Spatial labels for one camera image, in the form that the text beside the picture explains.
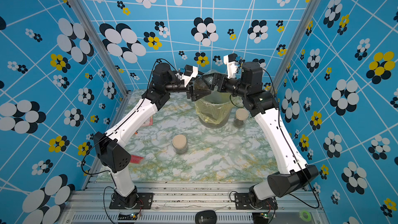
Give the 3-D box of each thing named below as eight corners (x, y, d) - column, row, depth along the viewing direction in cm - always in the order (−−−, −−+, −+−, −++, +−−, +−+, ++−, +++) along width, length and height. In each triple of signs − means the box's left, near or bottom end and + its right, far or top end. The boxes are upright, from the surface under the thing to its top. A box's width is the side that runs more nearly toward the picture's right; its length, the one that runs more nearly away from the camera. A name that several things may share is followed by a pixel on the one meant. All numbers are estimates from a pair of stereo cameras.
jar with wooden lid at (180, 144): (175, 155, 91) (171, 146, 81) (176, 144, 95) (173, 134, 85) (187, 155, 91) (184, 146, 81) (187, 144, 95) (185, 134, 85)
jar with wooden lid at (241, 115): (234, 129, 102) (237, 117, 92) (232, 120, 106) (235, 108, 96) (245, 129, 102) (249, 117, 92) (243, 120, 106) (247, 108, 96)
